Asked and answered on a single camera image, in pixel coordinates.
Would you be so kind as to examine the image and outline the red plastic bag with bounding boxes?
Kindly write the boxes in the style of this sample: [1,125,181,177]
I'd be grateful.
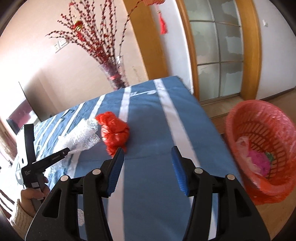
[95,111,130,157]

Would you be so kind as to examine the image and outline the wall power socket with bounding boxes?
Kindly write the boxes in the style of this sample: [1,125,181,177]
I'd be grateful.
[54,38,69,53]

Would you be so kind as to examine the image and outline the purple plastic bag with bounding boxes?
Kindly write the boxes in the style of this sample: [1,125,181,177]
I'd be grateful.
[247,150,271,177]

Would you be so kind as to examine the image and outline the blue white striped tablecloth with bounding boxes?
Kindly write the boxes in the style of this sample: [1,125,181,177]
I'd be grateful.
[34,76,239,240]

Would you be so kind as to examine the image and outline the green plastic bag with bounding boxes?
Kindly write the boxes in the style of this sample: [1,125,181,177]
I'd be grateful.
[265,152,274,163]

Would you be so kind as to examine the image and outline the red Chinese knot ornament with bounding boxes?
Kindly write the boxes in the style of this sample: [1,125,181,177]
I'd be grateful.
[143,0,168,35]

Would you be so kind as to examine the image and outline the left hand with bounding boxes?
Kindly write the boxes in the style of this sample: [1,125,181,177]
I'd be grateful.
[20,177,50,217]

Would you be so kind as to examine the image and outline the red-lined plastic trash basket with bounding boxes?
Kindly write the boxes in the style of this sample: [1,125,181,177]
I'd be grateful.
[225,100,295,205]

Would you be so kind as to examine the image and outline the wall light switch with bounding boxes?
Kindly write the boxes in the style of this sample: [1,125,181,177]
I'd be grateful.
[262,20,268,27]

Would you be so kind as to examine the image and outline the cream knitted sleeve forearm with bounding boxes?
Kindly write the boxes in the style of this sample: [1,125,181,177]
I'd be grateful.
[10,199,33,240]

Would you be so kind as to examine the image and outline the frosted glass sliding door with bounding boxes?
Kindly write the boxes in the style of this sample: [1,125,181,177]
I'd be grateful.
[176,1,262,103]

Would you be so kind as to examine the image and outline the red berry branches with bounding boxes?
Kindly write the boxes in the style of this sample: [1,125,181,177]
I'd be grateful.
[47,1,141,67]

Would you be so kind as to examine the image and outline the black television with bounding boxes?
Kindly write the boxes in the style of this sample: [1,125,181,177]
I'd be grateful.
[5,81,42,136]

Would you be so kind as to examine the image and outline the white plastic bag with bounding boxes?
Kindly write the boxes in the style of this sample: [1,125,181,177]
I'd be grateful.
[48,118,101,173]

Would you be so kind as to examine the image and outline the glass vase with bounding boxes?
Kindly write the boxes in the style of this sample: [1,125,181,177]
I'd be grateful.
[99,56,130,90]

